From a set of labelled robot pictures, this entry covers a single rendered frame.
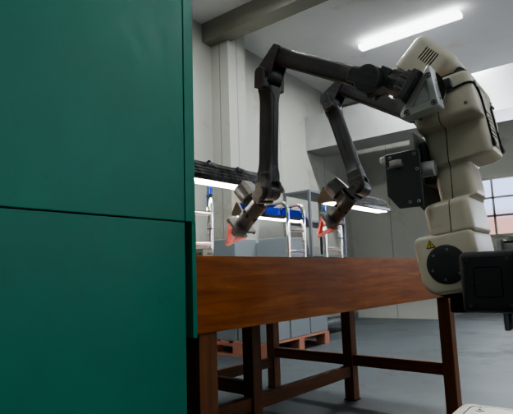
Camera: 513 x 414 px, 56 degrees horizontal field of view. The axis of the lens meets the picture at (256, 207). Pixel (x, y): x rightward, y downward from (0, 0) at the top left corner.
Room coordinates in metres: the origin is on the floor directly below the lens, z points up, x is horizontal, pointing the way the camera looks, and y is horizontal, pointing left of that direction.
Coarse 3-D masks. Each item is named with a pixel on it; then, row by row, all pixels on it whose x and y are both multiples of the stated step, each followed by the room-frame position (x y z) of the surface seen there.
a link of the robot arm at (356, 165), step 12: (324, 96) 1.77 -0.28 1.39; (324, 108) 1.77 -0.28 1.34; (336, 108) 1.77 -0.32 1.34; (336, 120) 1.77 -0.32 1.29; (336, 132) 1.77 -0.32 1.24; (348, 132) 1.76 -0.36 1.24; (348, 144) 1.74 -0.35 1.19; (348, 156) 1.74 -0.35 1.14; (348, 168) 1.73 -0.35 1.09; (360, 168) 1.72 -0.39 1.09; (348, 180) 1.72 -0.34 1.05; (360, 180) 1.69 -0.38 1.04; (360, 192) 1.69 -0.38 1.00
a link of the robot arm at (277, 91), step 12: (264, 72) 1.45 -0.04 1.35; (264, 84) 1.45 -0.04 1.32; (264, 96) 1.49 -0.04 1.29; (276, 96) 1.49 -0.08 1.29; (264, 108) 1.50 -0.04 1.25; (276, 108) 1.50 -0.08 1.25; (264, 120) 1.50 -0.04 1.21; (276, 120) 1.50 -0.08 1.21; (264, 132) 1.51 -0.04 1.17; (276, 132) 1.51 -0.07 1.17; (264, 144) 1.51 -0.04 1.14; (276, 144) 1.51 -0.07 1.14; (264, 156) 1.52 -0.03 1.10; (276, 156) 1.52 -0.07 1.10; (264, 168) 1.52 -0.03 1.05; (276, 168) 1.53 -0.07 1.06; (264, 180) 1.51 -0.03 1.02; (276, 180) 1.53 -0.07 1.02; (276, 192) 1.54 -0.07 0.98
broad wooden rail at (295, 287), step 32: (224, 256) 1.23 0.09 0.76; (256, 256) 1.32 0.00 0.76; (224, 288) 1.22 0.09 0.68; (256, 288) 1.32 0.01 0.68; (288, 288) 1.42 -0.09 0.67; (320, 288) 1.55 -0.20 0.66; (352, 288) 1.70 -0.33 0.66; (384, 288) 1.89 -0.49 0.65; (416, 288) 2.12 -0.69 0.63; (224, 320) 1.22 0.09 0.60; (256, 320) 1.31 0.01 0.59
